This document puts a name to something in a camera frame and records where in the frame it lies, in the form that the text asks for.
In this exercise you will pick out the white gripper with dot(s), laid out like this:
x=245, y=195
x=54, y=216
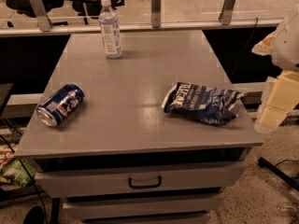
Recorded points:
x=288, y=48

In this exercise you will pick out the blue chip bag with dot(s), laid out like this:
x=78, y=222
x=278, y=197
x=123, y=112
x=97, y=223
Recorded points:
x=212, y=106

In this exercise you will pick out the clear plastic water bottle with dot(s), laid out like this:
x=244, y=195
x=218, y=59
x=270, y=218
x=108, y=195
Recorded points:
x=110, y=30

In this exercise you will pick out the green snack bag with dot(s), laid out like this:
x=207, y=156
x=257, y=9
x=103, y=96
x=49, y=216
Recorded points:
x=19, y=171

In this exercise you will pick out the brown snack bag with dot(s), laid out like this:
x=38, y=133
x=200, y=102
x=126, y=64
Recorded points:
x=6, y=156

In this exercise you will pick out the black stand leg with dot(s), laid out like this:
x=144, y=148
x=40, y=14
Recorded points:
x=263, y=163

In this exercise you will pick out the grey drawer cabinet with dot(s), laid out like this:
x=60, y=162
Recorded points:
x=121, y=123

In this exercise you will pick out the middle grey drawer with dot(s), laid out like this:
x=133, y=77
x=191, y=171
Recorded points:
x=139, y=207

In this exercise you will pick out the grey drawer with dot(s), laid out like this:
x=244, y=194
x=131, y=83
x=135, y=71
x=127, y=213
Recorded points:
x=115, y=181
x=139, y=207

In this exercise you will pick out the blue soda can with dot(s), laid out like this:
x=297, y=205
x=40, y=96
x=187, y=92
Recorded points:
x=59, y=105

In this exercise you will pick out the top grey drawer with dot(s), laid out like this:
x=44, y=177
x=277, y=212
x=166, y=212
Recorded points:
x=115, y=181

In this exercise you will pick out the right metal bracket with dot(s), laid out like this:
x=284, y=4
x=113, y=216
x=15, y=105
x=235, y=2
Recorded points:
x=227, y=12

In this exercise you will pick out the metal bracket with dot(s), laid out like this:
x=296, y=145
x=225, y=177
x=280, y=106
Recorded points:
x=156, y=13
x=42, y=18
x=227, y=12

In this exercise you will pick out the middle metal bracket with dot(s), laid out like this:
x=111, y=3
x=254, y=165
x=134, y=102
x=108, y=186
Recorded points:
x=156, y=13

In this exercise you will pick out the black drawer handle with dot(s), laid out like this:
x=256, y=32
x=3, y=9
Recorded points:
x=151, y=183

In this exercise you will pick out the left metal bracket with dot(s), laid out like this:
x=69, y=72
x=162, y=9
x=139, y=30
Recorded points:
x=42, y=18

